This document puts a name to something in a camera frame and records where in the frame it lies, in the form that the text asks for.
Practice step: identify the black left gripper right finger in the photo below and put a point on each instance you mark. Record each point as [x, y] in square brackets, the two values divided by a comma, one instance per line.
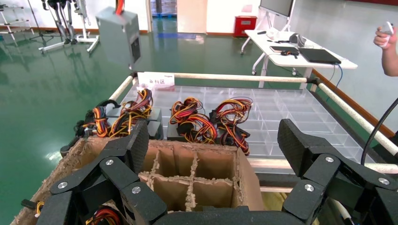
[320, 174]

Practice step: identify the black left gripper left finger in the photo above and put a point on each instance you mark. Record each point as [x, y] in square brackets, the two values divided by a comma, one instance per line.
[118, 169]

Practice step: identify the silver grey power supply box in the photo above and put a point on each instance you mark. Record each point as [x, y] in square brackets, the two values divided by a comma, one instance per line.
[116, 37]

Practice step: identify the white handheld device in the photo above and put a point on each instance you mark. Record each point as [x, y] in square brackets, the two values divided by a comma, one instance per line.
[387, 28]

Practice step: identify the person forearm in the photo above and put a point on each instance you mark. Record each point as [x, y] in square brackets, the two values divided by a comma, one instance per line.
[392, 63]

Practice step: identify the person hand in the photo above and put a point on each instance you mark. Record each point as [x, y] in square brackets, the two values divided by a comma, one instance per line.
[381, 40]

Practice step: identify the brown divided cardboard box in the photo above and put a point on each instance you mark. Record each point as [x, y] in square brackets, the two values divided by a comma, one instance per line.
[174, 189]

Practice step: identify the clear plastic compartment tray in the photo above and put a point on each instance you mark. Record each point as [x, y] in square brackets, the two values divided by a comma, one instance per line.
[280, 118]

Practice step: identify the white printed label sign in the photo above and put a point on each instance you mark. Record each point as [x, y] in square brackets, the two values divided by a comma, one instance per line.
[155, 81]

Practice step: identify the black laptop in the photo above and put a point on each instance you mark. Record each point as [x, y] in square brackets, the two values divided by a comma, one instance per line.
[318, 56]

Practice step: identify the white desk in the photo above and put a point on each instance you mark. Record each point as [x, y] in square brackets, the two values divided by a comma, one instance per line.
[286, 60]

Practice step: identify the black tablet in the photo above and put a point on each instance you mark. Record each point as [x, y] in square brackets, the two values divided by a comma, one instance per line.
[283, 49]

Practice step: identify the white wheeled stand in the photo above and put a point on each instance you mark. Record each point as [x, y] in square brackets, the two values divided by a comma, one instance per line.
[85, 38]

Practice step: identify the grey robot legs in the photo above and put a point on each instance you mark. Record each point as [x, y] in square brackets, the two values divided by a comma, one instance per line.
[62, 29]

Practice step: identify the red cabinet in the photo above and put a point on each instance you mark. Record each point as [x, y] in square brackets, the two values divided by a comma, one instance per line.
[245, 26]

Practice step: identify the beige door panel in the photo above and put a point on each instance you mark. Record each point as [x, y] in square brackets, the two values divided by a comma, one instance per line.
[192, 15]

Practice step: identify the dark flat monitor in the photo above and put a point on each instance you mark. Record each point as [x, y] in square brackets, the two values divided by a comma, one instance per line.
[276, 6]

